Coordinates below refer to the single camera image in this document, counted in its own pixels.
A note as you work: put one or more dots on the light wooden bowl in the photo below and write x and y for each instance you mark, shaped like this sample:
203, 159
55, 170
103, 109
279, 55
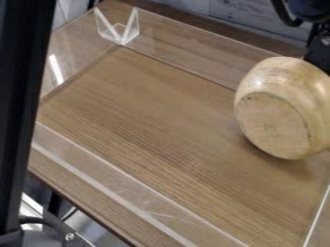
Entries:
282, 108

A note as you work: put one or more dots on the black table leg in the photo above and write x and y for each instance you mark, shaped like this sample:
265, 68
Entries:
55, 204

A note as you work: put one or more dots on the clear acrylic tray wall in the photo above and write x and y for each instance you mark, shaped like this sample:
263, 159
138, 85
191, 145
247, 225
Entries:
128, 196

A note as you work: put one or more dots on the clear acrylic corner bracket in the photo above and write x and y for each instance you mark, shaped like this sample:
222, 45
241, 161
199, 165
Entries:
118, 33

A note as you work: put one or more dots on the metal base plate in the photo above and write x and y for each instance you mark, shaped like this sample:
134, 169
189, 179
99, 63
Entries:
74, 240

